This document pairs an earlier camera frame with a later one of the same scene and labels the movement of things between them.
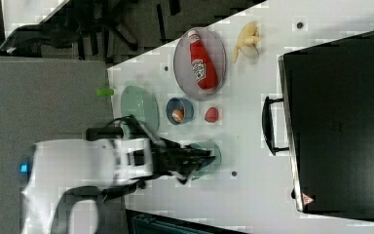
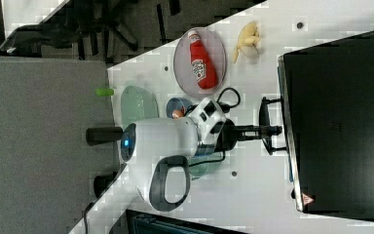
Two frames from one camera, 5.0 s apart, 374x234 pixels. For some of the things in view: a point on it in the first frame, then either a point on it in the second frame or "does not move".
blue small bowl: x=176 y=103 does not move
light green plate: x=141 y=103 does not move
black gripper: x=169 y=156 → x=229 y=136
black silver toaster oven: x=336 y=120 does not move
